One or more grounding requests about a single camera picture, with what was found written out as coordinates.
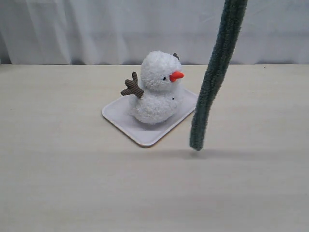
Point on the white plush snowman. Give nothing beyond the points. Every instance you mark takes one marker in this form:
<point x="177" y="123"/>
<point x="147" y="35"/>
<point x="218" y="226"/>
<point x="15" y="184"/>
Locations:
<point x="157" y="94"/>

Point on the green knitted scarf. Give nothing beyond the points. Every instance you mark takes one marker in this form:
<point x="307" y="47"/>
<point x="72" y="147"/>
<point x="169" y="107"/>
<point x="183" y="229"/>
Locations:
<point x="227" y="36"/>

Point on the white rectangular plastic tray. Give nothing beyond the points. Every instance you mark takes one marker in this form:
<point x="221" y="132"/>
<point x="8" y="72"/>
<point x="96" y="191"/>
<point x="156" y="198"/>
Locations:
<point x="142" y="134"/>

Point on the white curtain backdrop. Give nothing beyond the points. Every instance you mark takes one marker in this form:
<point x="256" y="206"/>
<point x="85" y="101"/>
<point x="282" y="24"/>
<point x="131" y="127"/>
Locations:
<point x="125" y="31"/>

